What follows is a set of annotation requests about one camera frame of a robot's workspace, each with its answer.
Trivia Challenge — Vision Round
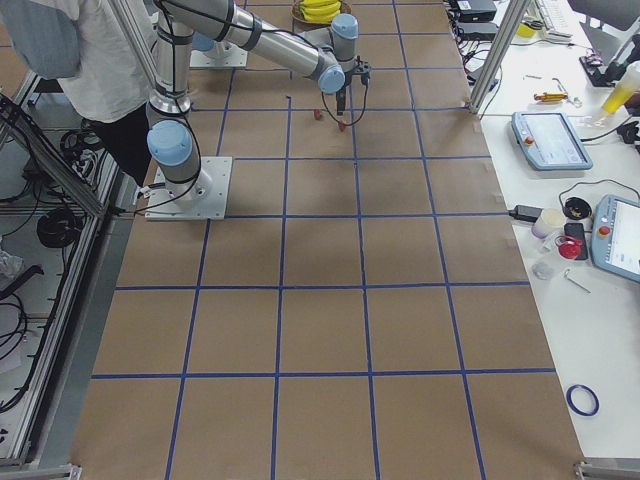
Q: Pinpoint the teach pendant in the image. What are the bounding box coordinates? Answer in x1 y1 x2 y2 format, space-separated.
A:
591 195 640 282
511 111 593 171

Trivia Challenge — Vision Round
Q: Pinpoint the yellow banana bunch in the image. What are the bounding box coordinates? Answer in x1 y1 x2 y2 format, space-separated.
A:
299 0 342 23

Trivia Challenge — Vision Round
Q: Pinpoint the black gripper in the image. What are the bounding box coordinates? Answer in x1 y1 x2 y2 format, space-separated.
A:
335 57 371 113

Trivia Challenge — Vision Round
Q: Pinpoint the black power adapter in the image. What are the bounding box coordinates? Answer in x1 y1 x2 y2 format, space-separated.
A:
508 205 542 223

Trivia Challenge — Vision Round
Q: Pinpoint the white cup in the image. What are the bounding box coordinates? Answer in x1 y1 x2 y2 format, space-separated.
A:
531 208 566 239

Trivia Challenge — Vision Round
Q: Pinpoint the red round object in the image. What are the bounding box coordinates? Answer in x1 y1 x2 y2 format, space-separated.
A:
555 235 583 260

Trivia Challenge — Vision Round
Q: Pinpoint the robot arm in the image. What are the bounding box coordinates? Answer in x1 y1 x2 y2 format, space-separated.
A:
140 1 370 197
169 1 358 78

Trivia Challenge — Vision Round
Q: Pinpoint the teach pendant near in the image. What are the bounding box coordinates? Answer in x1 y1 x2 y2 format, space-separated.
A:
591 195 640 282

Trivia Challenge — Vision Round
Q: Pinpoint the wicker basket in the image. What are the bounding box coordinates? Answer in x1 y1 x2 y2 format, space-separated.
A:
292 0 351 24

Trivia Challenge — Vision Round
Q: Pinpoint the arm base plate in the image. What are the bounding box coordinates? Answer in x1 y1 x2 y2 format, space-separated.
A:
143 156 233 221
190 42 248 70

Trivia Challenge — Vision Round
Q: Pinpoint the teach pendant far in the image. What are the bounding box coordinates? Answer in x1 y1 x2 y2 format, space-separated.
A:
511 111 593 171

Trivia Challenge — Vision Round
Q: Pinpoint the black bowl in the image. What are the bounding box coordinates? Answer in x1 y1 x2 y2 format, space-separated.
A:
562 197 592 221

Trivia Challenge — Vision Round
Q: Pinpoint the blue tape roll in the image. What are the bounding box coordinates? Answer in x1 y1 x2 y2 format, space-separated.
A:
565 384 600 417

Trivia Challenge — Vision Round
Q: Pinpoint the gold wrapped tool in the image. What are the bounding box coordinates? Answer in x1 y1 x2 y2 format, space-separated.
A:
533 92 568 103

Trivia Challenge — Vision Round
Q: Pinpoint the aluminium frame post right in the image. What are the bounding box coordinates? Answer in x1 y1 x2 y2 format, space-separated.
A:
468 0 530 114

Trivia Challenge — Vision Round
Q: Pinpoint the black smartphone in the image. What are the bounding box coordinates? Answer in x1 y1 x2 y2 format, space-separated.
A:
563 222 590 262

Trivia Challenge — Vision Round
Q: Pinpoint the yellow bottle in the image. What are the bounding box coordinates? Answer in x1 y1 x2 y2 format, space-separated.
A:
601 61 640 115

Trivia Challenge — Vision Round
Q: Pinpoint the person in white shirt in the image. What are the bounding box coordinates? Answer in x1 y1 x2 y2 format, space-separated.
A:
1 1 151 186

